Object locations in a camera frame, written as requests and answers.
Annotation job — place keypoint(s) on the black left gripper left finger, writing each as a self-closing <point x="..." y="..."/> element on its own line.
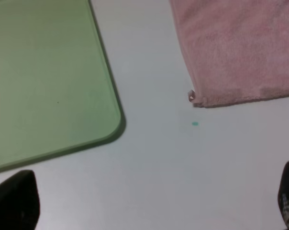
<point x="19" y="202"/>

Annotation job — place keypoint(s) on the pink fluffy towel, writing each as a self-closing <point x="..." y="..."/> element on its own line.
<point x="236" y="51"/>

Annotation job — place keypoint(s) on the green plastic tray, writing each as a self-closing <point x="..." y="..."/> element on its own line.
<point x="57" y="93"/>

